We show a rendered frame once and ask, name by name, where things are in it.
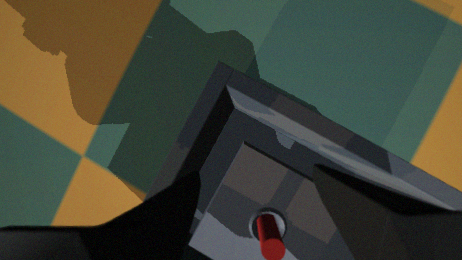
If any dark grey open box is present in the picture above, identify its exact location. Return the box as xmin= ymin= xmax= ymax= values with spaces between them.
xmin=143 ymin=61 xmax=462 ymax=260

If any grey plate with hole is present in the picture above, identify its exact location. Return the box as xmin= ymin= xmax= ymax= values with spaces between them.
xmin=189 ymin=141 xmax=337 ymax=260

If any dark red peg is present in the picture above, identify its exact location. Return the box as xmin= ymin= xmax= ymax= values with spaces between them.
xmin=257 ymin=214 xmax=286 ymax=260

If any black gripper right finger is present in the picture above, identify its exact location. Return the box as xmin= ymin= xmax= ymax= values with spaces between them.
xmin=312 ymin=164 xmax=462 ymax=260

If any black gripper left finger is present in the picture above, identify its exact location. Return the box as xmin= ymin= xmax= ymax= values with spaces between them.
xmin=0 ymin=171 xmax=201 ymax=260

